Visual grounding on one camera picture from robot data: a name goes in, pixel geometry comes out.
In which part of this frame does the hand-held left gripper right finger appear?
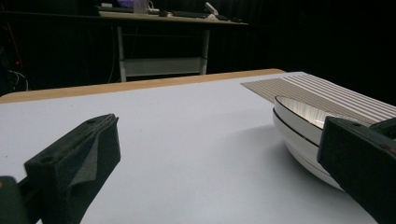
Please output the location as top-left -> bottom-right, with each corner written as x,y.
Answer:
317,116 -> 396,224

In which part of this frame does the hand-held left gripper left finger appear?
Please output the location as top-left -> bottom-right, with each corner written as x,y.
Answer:
23,113 -> 121,224

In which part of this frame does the white plate with dark rim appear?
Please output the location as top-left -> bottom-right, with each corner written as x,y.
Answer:
274,94 -> 359,147
272,108 -> 345,191

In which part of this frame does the wooden table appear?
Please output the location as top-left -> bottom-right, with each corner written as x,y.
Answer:
0,68 -> 286,105

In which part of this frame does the striped brown placemat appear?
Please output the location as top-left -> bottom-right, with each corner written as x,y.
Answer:
240,73 -> 396,127

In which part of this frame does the white table cover board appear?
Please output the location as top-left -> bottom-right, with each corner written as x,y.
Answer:
0,71 -> 379,224

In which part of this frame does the dark box with red light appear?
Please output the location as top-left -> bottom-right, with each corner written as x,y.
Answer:
0,24 -> 29,94

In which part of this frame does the desk with white legs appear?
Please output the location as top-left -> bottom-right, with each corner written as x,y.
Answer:
98,10 -> 250,83

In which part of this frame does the translucent plastic container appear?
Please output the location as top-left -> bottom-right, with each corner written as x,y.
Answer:
134,0 -> 149,14

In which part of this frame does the black keyboard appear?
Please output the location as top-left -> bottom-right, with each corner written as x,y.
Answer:
171,10 -> 210,19

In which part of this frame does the white handheld device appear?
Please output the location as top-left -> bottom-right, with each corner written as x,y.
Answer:
204,2 -> 219,16

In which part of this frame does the white hanging cable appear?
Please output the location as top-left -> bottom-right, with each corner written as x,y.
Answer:
106,26 -> 118,84

